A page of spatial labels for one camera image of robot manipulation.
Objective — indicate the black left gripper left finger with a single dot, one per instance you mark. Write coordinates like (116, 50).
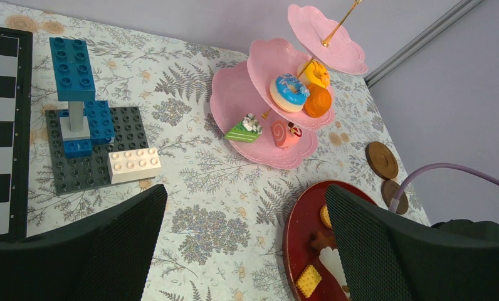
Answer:
(105, 256)

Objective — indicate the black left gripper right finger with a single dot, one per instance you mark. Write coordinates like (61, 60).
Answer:
(388, 257)

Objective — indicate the brown star cookie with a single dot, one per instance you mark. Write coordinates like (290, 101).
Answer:
(320, 241)

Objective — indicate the round yellow biscuit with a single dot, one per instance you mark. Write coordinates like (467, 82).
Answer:
(325, 217)

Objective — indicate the square yellow cracker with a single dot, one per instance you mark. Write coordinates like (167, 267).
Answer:
(308, 281)

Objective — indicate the light brown wooden saucer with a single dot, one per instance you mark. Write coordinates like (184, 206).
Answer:
(381, 160)

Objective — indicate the pink swirl roll cake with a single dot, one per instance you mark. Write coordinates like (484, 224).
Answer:
(284, 134)

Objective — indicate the orange round tart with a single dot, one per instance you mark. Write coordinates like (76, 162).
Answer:
(318, 102)

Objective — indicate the green cake slice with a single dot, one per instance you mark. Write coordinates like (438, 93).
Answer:
(247, 130)

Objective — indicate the blue iced donut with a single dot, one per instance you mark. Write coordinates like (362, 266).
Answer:
(289, 93)

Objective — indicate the yellow iced donut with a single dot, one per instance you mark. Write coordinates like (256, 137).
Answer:
(315, 73)

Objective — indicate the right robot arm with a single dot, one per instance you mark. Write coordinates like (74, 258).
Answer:
(480, 230)

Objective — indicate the dark brown wooden coaster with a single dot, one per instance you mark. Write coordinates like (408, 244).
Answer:
(389, 189)

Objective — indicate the dark red round tray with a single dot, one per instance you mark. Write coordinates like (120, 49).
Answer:
(300, 229)

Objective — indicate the cream lego brick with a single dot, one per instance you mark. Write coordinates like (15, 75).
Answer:
(133, 165)

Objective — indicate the floral table cloth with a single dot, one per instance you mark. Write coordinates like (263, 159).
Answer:
(222, 231)

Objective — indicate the blue lego brick on base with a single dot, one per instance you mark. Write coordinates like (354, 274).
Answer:
(97, 129)

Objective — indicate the grey lego pillar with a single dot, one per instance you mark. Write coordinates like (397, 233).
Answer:
(75, 126)

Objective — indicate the blue lego brick on pillar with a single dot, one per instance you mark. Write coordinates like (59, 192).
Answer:
(73, 71)

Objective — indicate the pink three-tier cake stand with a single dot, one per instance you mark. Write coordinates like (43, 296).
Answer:
(245, 88)

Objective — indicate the black and white chessboard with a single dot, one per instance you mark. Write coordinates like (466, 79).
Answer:
(16, 53)

